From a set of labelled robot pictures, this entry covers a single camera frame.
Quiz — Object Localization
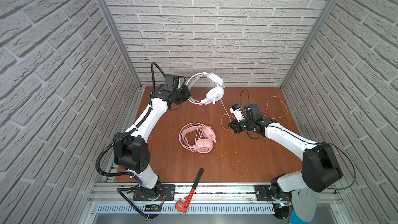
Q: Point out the white headphones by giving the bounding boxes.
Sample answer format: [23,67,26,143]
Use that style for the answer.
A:
[186,72,225,105]

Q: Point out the pink headphones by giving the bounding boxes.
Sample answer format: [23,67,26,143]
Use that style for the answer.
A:
[178,122,217,154]

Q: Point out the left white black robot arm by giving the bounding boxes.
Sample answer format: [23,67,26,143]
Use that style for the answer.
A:
[113,74,190,200]

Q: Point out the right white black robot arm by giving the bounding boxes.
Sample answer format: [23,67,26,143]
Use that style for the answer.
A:
[229,104,343,201]

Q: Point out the grey gloved hand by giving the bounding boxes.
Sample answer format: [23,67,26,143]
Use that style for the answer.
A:
[292,189,321,223]

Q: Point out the red black pipe wrench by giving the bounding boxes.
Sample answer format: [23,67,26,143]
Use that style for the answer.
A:
[175,168,204,215]

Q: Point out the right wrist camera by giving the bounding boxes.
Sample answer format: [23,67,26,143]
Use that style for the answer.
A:
[230,104,245,122]

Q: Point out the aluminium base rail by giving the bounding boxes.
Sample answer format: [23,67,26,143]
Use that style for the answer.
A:
[90,183,338,215]

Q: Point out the black corrugated cable conduit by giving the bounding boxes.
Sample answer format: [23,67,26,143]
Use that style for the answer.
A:
[95,62,167,220]

